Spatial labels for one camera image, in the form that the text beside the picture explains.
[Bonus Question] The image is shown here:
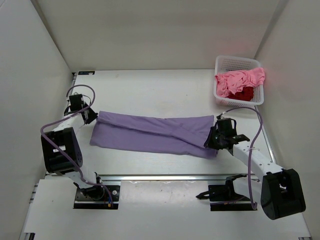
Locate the purple t shirt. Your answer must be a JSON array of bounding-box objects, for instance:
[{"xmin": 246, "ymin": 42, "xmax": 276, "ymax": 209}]
[{"xmin": 90, "ymin": 111, "xmax": 218, "ymax": 159}]

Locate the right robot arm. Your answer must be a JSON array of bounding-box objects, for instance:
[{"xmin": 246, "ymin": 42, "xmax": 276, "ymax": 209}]
[{"xmin": 197, "ymin": 118, "xmax": 306, "ymax": 220}]

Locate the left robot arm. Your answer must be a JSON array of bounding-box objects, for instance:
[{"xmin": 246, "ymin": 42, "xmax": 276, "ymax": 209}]
[{"xmin": 40, "ymin": 93, "xmax": 105, "ymax": 200}]

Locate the dark label sticker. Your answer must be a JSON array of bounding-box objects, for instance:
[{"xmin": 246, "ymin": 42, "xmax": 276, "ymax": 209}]
[{"xmin": 78, "ymin": 71, "xmax": 95, "ymax": 76}]

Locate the red t shirt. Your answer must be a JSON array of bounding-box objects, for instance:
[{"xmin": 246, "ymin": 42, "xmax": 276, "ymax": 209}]
[{"xmin": 227, "ymin": 87, "xmax": 254, "ymax": 102}]

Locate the pink t shirt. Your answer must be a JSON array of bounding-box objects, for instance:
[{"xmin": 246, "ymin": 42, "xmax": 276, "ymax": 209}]
[{"xmin": 215, "ymin": 67, "xmax": 266, "ymax": 98}]

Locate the white plastic laundry basket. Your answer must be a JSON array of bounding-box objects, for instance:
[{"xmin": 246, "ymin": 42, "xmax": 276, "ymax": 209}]
[{"xmin": 213, "ymin": 55, "xmax": 266, "ymax": 107}]

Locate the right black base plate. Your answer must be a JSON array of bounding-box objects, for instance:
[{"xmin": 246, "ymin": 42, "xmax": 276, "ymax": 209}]
[{"xmin": 195, "ymin": 184, "xmax": 258, "ymax": 212}]

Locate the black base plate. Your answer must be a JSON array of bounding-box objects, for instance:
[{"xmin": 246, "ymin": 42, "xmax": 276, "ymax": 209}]
[
  {"xmin": 195, "ymin": 184, "xmax": 258, "ymax": 212},
  {"xmin": 73, "ymin": 185, "xmax": 121, "ymax": 210}
]

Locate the aluminium rail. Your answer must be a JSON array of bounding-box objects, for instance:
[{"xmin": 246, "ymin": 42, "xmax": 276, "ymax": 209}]
[{"xmin": 101, "ymin": 174, "xmax": 229, "ymax": 182}]

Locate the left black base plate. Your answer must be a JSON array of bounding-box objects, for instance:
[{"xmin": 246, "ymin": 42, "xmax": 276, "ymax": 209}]
[{"xmin": 73, "ymin": 185, "xmax": 121, "ymax": 210}]

